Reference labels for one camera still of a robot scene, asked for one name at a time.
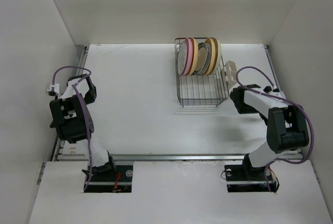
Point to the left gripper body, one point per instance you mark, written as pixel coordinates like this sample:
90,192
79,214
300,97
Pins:
88,99

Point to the orange plate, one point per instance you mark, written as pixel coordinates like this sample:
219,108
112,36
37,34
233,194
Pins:
212,56

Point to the tan plate beside pink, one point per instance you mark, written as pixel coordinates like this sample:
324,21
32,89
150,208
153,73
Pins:
195,56

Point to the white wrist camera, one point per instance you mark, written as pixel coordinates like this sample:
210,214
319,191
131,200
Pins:
273,91
53,90

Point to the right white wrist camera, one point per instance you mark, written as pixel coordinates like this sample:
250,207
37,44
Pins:
273,91

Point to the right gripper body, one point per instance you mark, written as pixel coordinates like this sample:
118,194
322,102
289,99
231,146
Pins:
246,108

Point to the grey rimmed plate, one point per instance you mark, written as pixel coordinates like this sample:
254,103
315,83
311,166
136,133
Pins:
204,53

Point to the wire dish rack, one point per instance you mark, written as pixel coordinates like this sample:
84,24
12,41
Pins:
199,90

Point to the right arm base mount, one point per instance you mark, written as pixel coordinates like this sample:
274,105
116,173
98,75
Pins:
238,181

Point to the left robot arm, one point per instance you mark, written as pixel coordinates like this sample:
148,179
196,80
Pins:
74,124

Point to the white cutlery holder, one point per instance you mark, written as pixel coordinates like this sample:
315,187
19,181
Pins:
229,72

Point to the aluminium frame rail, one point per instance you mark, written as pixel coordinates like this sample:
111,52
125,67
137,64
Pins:
140,118

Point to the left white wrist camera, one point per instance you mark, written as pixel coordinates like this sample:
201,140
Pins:
53,90

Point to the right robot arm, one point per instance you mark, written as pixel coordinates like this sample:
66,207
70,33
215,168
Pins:
286,125

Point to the white patterned plate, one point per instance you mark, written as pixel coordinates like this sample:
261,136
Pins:
182,57

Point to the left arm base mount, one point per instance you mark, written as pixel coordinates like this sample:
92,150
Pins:
118,180

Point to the cream plate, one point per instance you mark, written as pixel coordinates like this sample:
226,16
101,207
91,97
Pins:
218,54

